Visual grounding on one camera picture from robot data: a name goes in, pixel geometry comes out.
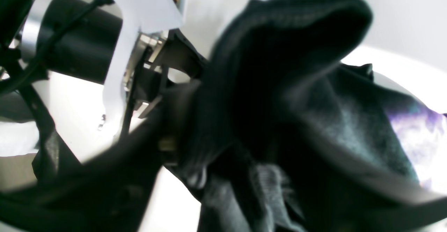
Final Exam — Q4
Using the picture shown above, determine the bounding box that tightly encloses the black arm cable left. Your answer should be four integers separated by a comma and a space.
0, 0, 114, 96

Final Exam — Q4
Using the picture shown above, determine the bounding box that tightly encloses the black t-shirt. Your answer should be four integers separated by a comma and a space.
172, 0, 446, 232

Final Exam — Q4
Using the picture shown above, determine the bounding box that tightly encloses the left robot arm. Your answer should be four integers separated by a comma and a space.
1, 0, 206, 125

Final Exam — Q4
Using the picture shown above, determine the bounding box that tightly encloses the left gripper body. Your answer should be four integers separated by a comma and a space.
103, 0, 210, 121

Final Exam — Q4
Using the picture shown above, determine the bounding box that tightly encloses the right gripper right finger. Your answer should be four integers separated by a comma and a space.
279, 96, 446, 232

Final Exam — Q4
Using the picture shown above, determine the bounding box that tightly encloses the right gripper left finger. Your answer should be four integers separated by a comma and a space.
1, 82, 200, 232

